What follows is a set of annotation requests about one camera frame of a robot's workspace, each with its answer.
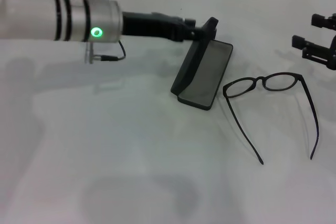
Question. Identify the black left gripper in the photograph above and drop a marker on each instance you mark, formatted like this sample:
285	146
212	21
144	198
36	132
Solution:
152	26

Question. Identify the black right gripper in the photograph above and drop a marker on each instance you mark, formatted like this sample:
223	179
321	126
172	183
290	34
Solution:
332	58

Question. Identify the black glasses case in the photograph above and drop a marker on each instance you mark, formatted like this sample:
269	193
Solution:
207	77

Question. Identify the black glasses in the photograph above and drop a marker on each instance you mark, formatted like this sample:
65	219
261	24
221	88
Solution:
225	89

